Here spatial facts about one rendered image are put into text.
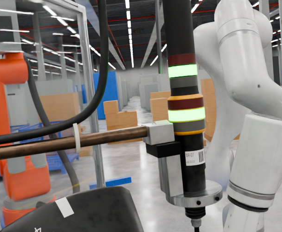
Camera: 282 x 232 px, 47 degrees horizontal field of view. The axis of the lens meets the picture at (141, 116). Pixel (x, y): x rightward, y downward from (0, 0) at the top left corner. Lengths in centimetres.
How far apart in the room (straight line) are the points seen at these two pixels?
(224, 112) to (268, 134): 38
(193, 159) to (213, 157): 57
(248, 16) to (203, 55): 21
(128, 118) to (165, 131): 919
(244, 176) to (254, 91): 17
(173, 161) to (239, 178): 25
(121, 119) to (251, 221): 901
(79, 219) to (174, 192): 18
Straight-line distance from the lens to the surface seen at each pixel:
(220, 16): 80
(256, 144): 60
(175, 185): 39
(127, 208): 54
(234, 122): 95
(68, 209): 52
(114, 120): 956
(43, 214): 52
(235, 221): 63
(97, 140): 36
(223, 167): 97
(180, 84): 38
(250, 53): 71
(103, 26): 37
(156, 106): 783
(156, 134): 37
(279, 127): 59
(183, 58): 38
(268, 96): 69
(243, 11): 79
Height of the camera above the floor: 159
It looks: 5 degrees down
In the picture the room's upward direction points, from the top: 6 degrees counter-clockwise
